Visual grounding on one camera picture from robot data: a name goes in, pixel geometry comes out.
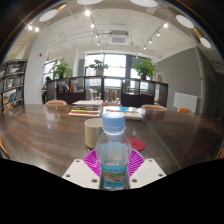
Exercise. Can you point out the bushy potted plant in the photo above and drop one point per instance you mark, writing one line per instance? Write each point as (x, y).
(62, 69)

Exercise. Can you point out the orange chairs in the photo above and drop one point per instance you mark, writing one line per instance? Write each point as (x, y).
(56, 103)

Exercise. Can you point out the black cube shelf unit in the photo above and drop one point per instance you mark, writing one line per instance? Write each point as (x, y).
(130, 96)

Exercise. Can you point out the flat round red coaster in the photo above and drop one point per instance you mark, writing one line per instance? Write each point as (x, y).
(138, 144)

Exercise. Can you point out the round ceiling light panels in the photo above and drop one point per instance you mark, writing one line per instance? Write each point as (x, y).
(48, 15)

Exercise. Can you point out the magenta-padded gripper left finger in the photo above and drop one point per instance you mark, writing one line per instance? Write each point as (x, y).
(80, 171)

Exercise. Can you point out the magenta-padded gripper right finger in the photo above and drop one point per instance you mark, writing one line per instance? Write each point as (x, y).
(148, 170)

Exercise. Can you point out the cream ceramic cup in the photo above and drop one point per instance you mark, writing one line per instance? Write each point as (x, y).
(91, 133)

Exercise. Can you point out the ceiling track spotlights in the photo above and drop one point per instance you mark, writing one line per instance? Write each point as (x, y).
(87, 13)

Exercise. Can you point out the large leafy potted plant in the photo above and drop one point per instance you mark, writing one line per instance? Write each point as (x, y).
(144, 68)

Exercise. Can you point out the blue-covered book pile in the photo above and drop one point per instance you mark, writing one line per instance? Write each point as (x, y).
(131, 113)

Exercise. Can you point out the white wall radiator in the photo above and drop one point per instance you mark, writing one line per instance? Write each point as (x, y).
(185, 101)

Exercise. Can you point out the tall wall bookshelf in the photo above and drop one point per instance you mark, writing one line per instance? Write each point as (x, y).
(11, 83)

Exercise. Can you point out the small potted plant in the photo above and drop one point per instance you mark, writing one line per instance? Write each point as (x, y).
(98, 65)

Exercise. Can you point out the clear water bottle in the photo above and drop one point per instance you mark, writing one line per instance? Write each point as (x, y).
(113, 156)

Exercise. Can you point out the ceiling air conditioner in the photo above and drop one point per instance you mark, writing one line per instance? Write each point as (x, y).
(118, 37)

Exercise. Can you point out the person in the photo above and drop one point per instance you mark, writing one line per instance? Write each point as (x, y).
(47, 80)

